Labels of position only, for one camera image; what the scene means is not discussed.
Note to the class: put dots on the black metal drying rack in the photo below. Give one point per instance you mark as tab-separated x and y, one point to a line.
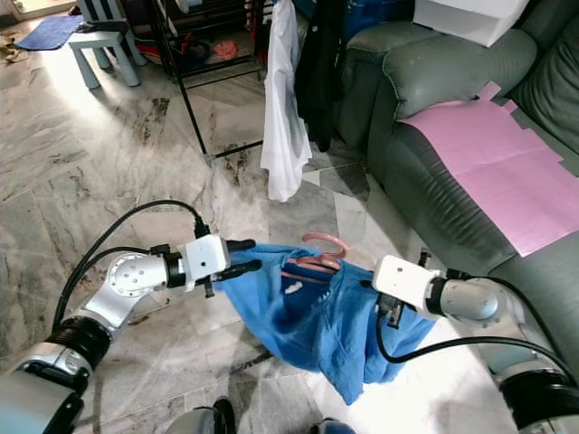
185	95

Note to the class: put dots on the white shirt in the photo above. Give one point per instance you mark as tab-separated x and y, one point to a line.
285	127

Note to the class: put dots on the white cardboard box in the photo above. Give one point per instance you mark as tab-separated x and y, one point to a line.
466	18

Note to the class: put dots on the grey robot right leg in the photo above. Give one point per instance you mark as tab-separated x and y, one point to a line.
332	427

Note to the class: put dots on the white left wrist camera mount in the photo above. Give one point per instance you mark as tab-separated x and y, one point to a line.
206	260

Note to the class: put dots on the pale plastic child chair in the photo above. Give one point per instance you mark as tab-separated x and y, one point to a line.
99	38

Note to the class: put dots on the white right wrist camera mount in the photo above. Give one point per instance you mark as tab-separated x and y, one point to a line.
403	282

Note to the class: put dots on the pink round object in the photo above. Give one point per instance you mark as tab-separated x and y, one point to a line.
223	51

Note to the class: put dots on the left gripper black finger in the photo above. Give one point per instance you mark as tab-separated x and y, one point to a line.
241	245
238	268

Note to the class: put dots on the black garment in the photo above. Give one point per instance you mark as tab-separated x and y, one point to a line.
321	72

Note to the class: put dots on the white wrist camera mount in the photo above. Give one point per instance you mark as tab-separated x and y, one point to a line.
403	282
206	260

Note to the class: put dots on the blue shirt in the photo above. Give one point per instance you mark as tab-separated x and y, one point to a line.
326	325

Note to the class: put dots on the pink sheet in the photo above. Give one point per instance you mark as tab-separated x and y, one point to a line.
488	154

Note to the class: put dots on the blue floor mat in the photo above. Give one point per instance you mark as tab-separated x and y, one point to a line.
50	32

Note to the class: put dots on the dark green leather sofa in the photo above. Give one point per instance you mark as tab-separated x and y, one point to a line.
434	72

